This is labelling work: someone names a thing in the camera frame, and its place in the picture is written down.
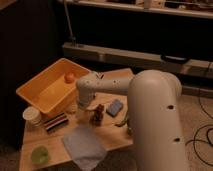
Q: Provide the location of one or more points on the blue sponge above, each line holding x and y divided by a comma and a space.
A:
114, 108

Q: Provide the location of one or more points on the grey cloth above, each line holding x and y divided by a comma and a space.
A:
84, 148

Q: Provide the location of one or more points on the grey metal pole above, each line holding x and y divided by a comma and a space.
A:
72, 37

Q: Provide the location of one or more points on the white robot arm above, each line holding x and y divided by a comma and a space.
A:
152, 99

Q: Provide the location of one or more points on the green plastic bowl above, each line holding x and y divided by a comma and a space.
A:
40, 155

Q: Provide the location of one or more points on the wooden shelf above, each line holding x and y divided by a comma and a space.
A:
147, 7

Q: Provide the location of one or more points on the striped black white block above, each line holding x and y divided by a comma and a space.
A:
54, 123

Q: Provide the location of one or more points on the white paper cup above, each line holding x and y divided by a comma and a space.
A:
32, 115

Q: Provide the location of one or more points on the orange ball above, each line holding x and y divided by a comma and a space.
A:
69, 78

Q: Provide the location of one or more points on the orange plastic bin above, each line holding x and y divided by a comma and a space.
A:
48, 91

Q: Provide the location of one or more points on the black handle on rail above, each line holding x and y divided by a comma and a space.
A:
172, 59

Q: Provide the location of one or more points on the grey metal rail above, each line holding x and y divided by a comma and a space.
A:
137, 59

